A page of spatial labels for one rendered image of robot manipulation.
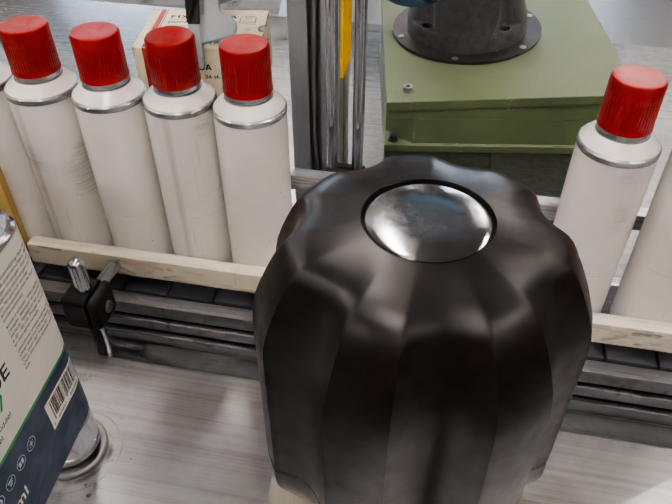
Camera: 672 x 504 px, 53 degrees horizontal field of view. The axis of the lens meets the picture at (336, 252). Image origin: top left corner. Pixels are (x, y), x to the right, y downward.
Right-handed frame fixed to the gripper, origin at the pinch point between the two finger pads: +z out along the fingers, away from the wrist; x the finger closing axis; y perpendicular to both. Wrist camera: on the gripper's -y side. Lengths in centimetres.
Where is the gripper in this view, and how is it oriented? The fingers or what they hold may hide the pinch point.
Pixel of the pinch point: (205, 44)
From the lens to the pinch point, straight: 96.2
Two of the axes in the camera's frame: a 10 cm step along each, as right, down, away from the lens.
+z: -0.2, 7.5, 6.6
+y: 10.0, 0.3, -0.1
